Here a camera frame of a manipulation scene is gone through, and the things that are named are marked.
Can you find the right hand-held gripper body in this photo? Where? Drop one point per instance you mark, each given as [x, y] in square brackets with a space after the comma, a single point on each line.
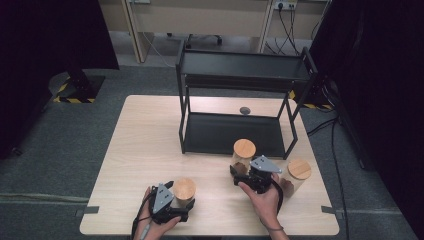
[263, 166]

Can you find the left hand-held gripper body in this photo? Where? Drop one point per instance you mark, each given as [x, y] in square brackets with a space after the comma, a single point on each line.
[161, 200]

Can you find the white-sealed glass jar bamboo lid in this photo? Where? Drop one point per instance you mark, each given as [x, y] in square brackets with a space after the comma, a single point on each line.
[184, 189]

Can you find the yellow-sealed glass jar bamboo lid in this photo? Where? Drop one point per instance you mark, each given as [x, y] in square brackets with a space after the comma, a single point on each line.
[244, 148]

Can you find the glass jar wide-plank wooden lid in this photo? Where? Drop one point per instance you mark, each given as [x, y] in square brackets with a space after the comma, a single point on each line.
[299, 169]

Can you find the person's left hand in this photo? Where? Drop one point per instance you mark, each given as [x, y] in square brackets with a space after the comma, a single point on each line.
[146, 230]

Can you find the person's right hand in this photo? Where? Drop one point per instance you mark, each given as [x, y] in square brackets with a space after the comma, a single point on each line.
[265, 206]

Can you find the grey round table grommet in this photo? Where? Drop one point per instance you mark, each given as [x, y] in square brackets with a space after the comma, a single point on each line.
[245, 110]

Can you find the dark wristband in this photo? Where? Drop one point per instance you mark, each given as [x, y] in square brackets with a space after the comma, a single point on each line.
[274, 229]

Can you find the grey tape strip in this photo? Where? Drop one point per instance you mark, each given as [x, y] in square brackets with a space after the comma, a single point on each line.
[331, 210]
[89, 210]

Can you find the yellow black striped tape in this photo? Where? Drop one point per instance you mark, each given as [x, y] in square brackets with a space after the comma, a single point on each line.
[313, 106]

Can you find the black stand base striped tape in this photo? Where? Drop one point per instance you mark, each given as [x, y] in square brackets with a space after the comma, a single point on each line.
[83, 88]

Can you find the black curtain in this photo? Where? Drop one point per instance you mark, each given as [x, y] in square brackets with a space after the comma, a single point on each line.
[50, 40]
[383, 83]

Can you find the white power strip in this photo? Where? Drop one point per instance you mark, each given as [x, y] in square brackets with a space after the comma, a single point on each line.
[285, 4]

